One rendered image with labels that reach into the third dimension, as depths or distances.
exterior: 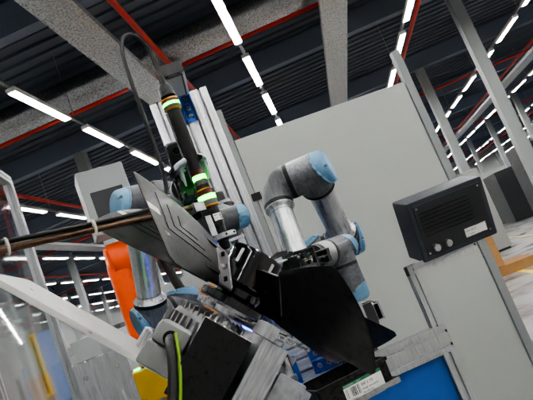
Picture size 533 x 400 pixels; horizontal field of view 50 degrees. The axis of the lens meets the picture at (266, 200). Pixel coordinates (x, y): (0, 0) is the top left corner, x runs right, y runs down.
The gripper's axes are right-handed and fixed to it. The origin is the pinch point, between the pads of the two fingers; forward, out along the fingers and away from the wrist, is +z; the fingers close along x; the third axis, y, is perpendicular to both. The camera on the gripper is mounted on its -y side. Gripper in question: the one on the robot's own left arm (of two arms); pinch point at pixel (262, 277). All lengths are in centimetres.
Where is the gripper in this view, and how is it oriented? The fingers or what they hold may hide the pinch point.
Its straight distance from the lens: 142.9
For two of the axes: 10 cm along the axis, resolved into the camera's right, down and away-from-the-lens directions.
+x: 3.0, 9.5, -0.7
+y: 6.8, -2.7, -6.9
